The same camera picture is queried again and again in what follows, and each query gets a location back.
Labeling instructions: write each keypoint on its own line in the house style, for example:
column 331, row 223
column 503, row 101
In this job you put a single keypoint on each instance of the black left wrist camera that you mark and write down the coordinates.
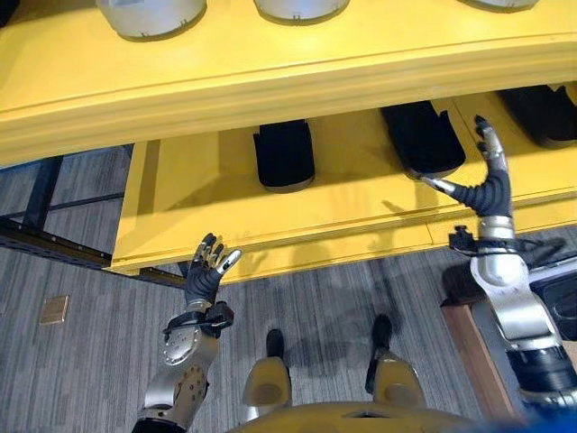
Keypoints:
column 221, row 318

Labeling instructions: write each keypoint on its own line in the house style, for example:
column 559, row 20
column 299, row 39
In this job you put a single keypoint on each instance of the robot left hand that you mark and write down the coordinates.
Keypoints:
column 202, row 279

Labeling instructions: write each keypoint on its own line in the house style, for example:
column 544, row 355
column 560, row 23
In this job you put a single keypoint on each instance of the plastic box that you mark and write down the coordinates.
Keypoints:
column 556, row 297

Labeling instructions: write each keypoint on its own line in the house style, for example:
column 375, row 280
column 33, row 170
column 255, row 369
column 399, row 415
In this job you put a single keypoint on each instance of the yellow shelf tray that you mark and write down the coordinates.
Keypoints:
column 351, row 216

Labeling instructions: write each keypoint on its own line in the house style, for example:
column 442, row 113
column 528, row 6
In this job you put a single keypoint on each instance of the yellow shelf board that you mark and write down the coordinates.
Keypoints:
column 279, row 76

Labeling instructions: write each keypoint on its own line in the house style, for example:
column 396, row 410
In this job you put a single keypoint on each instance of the black sole-shaped part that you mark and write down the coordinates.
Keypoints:
column 543, row 115
column 424, row 137
column 284, row 155

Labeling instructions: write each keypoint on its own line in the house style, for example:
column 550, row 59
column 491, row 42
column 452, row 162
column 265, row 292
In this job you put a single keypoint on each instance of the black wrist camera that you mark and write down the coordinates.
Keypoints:
column 221, row 318
column 462, row 240

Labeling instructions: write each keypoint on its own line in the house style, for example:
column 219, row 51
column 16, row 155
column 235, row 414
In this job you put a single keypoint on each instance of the robot left leg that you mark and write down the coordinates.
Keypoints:
column 268, row 383

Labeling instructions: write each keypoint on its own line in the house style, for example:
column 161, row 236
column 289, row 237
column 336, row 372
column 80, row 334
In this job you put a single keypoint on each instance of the black metal shelf frame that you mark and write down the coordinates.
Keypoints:
column 45, row 234

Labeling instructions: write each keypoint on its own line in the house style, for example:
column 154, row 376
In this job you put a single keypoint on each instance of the grey sole-shaped part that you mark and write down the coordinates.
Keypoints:
column 151, row 15
column 498, row 3
column 301, row 8

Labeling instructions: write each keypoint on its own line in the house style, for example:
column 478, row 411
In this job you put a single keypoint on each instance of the robot leg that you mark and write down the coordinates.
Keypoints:
column 268, row 383
column 394, row 374

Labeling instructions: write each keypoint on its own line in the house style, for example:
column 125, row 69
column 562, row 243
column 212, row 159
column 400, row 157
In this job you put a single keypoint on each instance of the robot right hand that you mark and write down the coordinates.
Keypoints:
column 493, row 196

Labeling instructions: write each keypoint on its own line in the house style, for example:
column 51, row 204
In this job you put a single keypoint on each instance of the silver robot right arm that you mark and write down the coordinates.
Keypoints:
column 518, row 306

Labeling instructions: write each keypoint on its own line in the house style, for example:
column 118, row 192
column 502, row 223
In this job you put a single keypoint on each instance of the robot right leg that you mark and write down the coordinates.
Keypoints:
column 394, row 374

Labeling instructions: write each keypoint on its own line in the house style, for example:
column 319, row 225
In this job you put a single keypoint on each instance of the brass floor plate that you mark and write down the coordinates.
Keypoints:
column 54, row 310

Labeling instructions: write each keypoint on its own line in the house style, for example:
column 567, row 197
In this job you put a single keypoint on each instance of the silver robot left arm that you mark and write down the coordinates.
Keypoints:
column 182, row 361

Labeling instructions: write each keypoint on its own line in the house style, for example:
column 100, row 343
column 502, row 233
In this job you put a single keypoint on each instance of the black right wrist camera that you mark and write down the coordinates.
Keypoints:
column 462, row 240

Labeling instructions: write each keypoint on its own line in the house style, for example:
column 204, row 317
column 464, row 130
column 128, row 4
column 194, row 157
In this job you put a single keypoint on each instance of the brown wooden stand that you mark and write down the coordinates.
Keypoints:
column 478, row 361

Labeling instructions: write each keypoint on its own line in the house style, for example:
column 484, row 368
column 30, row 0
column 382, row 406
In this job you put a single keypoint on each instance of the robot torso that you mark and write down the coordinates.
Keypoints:
column 374, row 419

